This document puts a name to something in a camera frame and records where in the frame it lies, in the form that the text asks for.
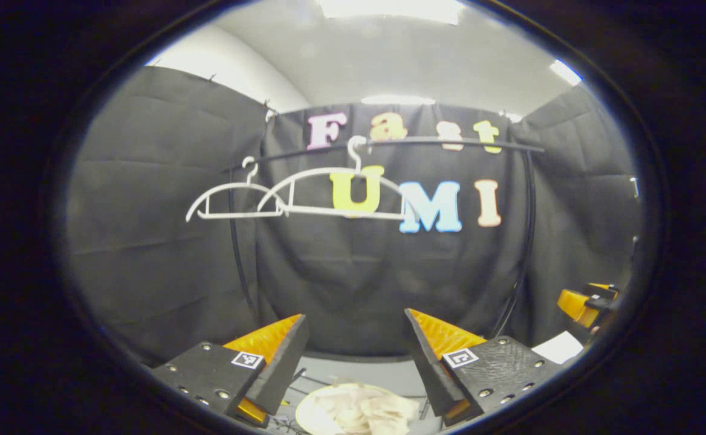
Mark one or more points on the ceiling light strip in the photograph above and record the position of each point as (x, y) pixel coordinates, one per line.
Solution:
(398, 99)

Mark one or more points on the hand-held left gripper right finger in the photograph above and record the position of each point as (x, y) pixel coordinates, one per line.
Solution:
(428, 368)

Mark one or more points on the white plastic hanger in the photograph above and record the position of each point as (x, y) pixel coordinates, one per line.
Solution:
(232, 215)
(357, 154)

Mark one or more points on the large ceiling light panel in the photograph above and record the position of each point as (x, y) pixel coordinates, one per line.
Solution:
(392, 9)

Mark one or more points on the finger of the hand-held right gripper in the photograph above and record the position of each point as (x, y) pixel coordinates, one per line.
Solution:
(573, 305)

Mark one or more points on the white paper sheet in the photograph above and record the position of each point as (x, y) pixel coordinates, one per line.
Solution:
(558, 348)

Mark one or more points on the small ceiling light panel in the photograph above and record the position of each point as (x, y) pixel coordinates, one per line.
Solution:
(566, 72)

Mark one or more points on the cream shirt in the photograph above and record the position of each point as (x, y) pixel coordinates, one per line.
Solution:
(359, 411)

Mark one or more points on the yellow-rimmed laundry hamper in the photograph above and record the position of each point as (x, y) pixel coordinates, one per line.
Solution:
(303, 414)

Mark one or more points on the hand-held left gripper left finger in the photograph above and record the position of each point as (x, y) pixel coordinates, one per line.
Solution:
(283, 362)

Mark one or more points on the black backdrop cloth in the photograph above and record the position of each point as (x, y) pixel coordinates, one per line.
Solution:
(147, 241)

